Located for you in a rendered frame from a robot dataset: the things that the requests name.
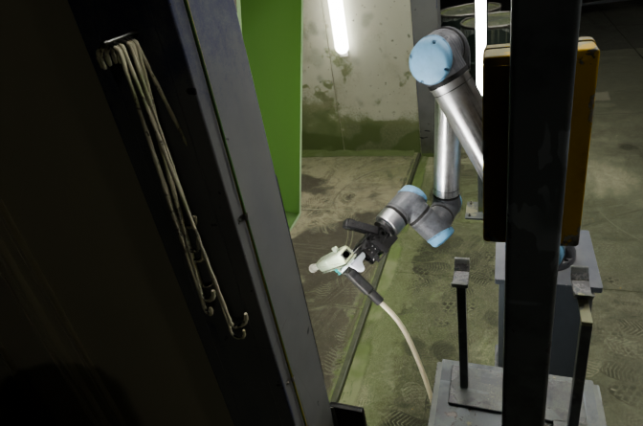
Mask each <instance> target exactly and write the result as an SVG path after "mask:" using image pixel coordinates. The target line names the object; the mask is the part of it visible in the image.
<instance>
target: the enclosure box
mask: <svg viewBox="0 0 643 426"><path fill-rule="evenodd" d="M234 3H235V8H236V12H237V16H238V20H239V24H240V29H241V32H242V36H243V40H244V45H245V49H246V53H247V57H248V60H249V65H250V69H251V73H252V77H253V82H254V86H255V92H256V96H257V101H258V105H259V109H260V113H261V118H262V121H263V125H264V129H265V133H266V138H267V142H268V146H269V149H270V154H271V158H272V162H273V166H274V171H275V175H276V176H277V181H278V185H279V189H280V193H281V198H282V202H283V206H284V210H285V214H286V218H287V222H288V226H289V231H290V232H291V231H292V229H293V227H294V226H295V224H296V222H297V221H298V219H299V217H300V212H301V132H302V52H303V0H234Z"/></svg>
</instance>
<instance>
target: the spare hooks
mask: <svg viewBox="0 0 643 426"><path fill-rule="evenodd" d="M138 34H139V33H138V31H137V30H132V31H129V32H126V33H123V34H118V35H115V36H113V37H110V38H107V39H104V40H102V41H101V42H100V45H99V47H98V48H97V50H96V58H97V61H98V63H99V65H100V68H101V69H103V70H107V69H108V67H107V65H108V66H112V60H111V57H112V59H113V61H114V63H115V64H117V63H118V62H119V64H122V68H123V71H124V74H125V76H126V79H127V82H128V85H129V87H130V91H131V94H132V97H133V101H134V102H135V105H136V108H137V111H138V114H139V116H140V120H141V124H142V127H143V130H144V135H145V137H146V140H147V143H148V146H149V148H150V152H151V156H152V159H153V162H154V165H155V168H156V169H157V173H158V176H159V178H160V181H161V185H162V189H163V192H164V195H165V197H166V202H167V204H168V207H169V211H170V214H171V217H172V220H173V222H174V225H175V228H176V231H177V233H178V236H179V240H180V242H181V245H182V247H183V250H184V253H185V256H186V259H187V262H188V267H189V270H190V272H191V275H192V277H193V281H194V284H195V287H196V290H197V292H198V295H199V298H200V301H201V305H202V308H203V310H204V312H205V313H206V314H209V316H212V315H213V308H212V307H211V306H210V307H209V309H207V307H206V305H205V302H208V303H210V302H212V301H214V300H215V297H216V295H217V298H218V300H219V302H220V304H221V307H222V310H223V314H224V316H225V319H226V322H227V324H228V327H229V332H230V333H231V335H232V336H233V337H234V339H237V340H240V339H244V338H245V337H246V331H245V329H242V332H243V335H242V336H241V337H240V336H236V335H235V334H234V333H233V331H232V328H234V329H236V328H239V327H242V326H244V325H246V324H247V323H248V321H249V316H248V314H247V313H246V312H245V313H244V320H243V321H242V322H241V323H239V325H238V324H234V323H233V322H232V318H231V316H230V314H229V311H228V308H227V306H226V303H225V301H224V299H223V296H222V294H221V292H220V288H219V285H218V282H217V276H216V275H215V274H214V273H213V271H212V269H211V264H210V261H209V258H208V256H207V254H206V251H205V249H204V247H203V244H202V241H201V238H200V235H199V233H198V231H197V229H196V225H197V216H196V215H194V216H191V213H190V210H189V207H188V203H187V199H186V197H185V194H184V192H183V189H182V186H181V184H180V181H179V178H178V175H177V173H176V169H175V166H174V164H173V161H172V158H171V156H170V153H169V150H168V148H167V145H166V139H165V136H164V133H163V131H162V128H161V126H160V123H159V120H158V116H157V111H156V106H155V101H154V99H153V96H152V93H151V89H150V84H149V80H148V77H147V72H146V69H147V71H148V72H149V74H150V76H151V78H152V80H153V83H154V85H155V87H156V88H157V90H158V92H159V94H160V96H161V98H162V100H163V101H164V103H165V105H166V108H167V111H168V113H169V115H170V117H171V119H172V120H173V122H174V123H175V125H176V127H177V129H178V131H179V133H180V135H181V137H182V139H183V142H184V143H185V145H186V146H187V140H186V138H185V136H184V133H183V131H182V129H181V127H180V125H179V123H178V121H177V119H176V117H175V115H174V113H173V111H172V109H171V107H170V106H169V104H168V102H167V100H166V96H165V94H164V92H163V90H162V88H161V86H160V84H159V82H158V80H157V79H156V77H155V76H154V74H153V72H152V70H151V67H150V65H149V63H148V61H147V59H146V57H145V55H144V52H143V50H142V48H141V46H140V44H139V41H138V40H137V39H135V38H133V37H134V36H137V35H138ZM124 44H125V45H126V46H127V48H128V50H129V53H130V54H131V55H132V56H133V59H134V63H135V66H136V70H137V73H138V75H139V78H140V82H141V85H142V87H141V85H140V83H139V81H138V78H137V75H136V73H135V70H134V68H133V65H132V63H131V61H130V58H129V56H128V53H127V51H126V48H125V46H124ZM103 51H104V59H105V62H106V63H107V65H106V64H105V62H104V59H103ZM109 53H111V57H110V55H109ZM126 62H127V63H126ZM127 64H128V67H129V70H130V72H131V75H132V77H133V79H134V81H135V83H136V86H137V88H138V91H139V93H140V96H141V99H142V101H143V104H144V108H145V111H146V114H147V116H148V118H149V120H150V122H151V124H152V126H153V129H154V132H155V135H156V139H157V142H158V146H159V149H160V152H161V155H162V158H163V162H164V166H165V170H166V177H167V181H168V183H169V185H170V188H171V193H172V197H173V201H174V205H175V208H176V211H177V212H176V211H175V208H174V205H173V203H172V200H171V196H170V193H169V190H168V187H167V184H166V180H165V178H164V175H163V172H162V169H161V166H160V162H159V159H158V157H157V154H156V152H155V149H154V145H153V143H152V140H151V137H150V134H149V131H148V128H147V126H146V124H145V120H144V116H143V113H142V110H141V107H140V104H139V101H138V97H137V94H136V91H135V88H134V86H133V83H132V80H131V77H130V74H129V70H128V67H127ZM145 67H146V69H145ZM142 88H143V90H142ZM175 186H176V188H177V190H178V192H179V195H180V197H181V200H182V203H183V206H184V208H185V210H186V213H187V215H188V218H189V221H190V224H187V223H186V222H185V220H184V216H183V212H182V209H181V205H180V203H179V200H178V195H177V191H176V188H175ZM177 214H178V216H177ZM179 221H180V222H179ZM180 225H181V226H180ZM187 229H193V232H194V234H195V237H196V246H197V247H196V248H195V249H192V247H191V244H190V239H189V236H188V230H187ZM200 249H201V257H200V258H199V259H196V258H195V255H194V253H198V252H199V250H200ZM203 261H205V262H206V264H207V267H208V270H209V273H210V276H211V279H212V281H211V282H208V283H203V282H202V281H201V276H200V273H199V270H198V267H197V262H203ZM212 285H214V289H215V290H214V289H212V290H211V296H210V297H205V294H204V293H203V289H202V288H209V287H211V286H212Z"/></svg>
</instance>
